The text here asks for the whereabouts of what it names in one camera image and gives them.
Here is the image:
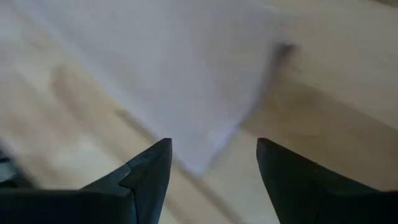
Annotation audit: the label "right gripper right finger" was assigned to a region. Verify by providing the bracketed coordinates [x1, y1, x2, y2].
[256, 138, 398, 224]

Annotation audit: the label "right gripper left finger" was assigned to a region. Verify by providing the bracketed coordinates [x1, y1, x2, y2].
[0, 138, 173, 224]

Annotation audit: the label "pink towel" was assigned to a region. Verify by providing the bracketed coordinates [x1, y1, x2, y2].
[12, 0, 296, 175]

